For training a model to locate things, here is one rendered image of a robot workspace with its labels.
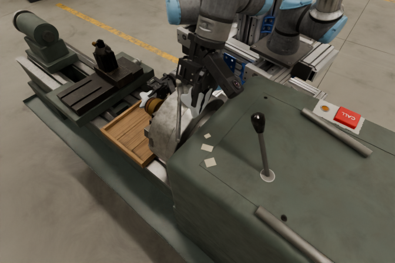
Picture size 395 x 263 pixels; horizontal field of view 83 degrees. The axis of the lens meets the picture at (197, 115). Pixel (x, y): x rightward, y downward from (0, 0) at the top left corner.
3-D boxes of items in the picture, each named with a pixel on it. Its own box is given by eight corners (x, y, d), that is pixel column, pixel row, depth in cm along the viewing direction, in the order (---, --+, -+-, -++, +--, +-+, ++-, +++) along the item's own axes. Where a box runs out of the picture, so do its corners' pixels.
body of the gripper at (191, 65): (191, 74, 62) (202, 30, 56) (217, 88, 59) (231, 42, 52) (173, 80, 56) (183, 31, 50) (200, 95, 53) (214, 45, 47)
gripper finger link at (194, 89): (197, 101, 59) (205, 71, 55) (202, 104, 58) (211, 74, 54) (186, 106, 56) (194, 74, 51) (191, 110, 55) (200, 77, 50)
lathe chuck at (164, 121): (217, 127, 106) (219, 78, 81) (171, 178, 91) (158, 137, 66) (201, 118, 109) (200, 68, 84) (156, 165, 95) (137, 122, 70)
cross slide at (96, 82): (144, 73, 133) (142, 67, 129) (79, 116, 111) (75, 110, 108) (124, 61, 140) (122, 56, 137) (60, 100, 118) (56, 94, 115)
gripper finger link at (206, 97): (188, 106, 66) (195, 77, 61) (204, 115, 63) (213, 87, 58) (181, 109, 63) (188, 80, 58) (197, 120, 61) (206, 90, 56)
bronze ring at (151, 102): (171, 97, 91) (155, 90, 95) (155, 111, 86) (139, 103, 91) (176, 113, 98) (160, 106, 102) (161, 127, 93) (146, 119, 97)
